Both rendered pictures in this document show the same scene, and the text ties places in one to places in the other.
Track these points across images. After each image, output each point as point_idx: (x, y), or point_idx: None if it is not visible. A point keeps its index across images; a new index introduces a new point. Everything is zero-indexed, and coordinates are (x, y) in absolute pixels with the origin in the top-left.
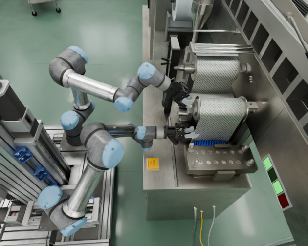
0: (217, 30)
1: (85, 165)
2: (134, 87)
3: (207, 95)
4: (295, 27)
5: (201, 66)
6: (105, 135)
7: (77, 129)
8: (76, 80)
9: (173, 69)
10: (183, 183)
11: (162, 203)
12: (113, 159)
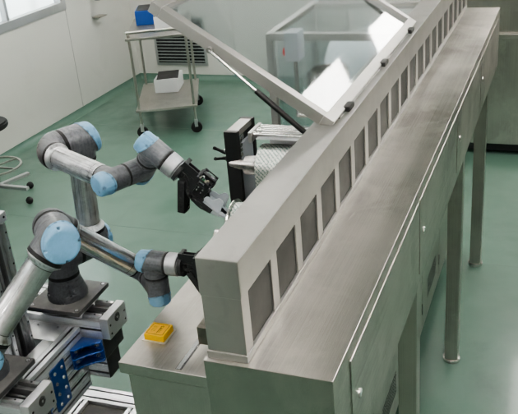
0: None
1: (60, 344)
2: (126, 165)
3: None
4: (219, 60)
5: (263, 157)
6: (61, 217)
7: (63, 265)
8: (59, 154)
9: (233, 168)
10: (193, 367)
11: None
12: (57, 246)
